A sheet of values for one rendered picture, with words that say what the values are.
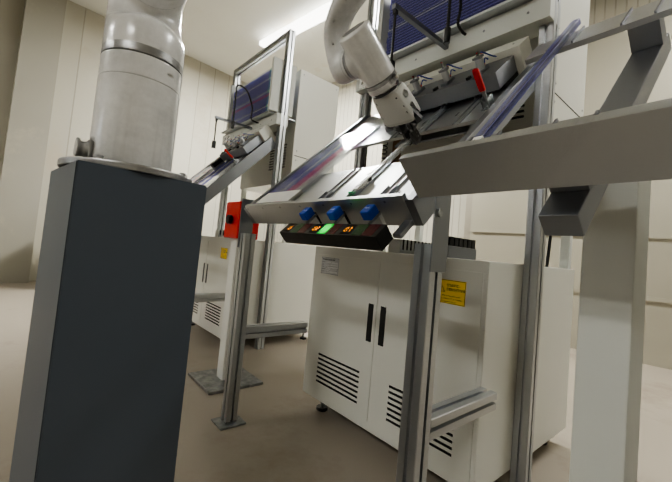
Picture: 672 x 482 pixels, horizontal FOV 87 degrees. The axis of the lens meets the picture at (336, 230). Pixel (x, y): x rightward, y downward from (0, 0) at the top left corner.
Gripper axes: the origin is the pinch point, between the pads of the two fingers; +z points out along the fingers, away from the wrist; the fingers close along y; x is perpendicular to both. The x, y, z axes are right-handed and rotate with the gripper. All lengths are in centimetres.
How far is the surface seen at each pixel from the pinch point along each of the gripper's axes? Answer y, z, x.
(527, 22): -19.1, -2.7, -43.9
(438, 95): 1.0, 0.1, -20.6
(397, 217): -15.5, -2.1, 33.7
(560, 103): -21, 26, -45
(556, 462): -23, 102, 42
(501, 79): -17.1, 1.8, -22.5
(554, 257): 45, 219, -134
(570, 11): -21, 9, -74
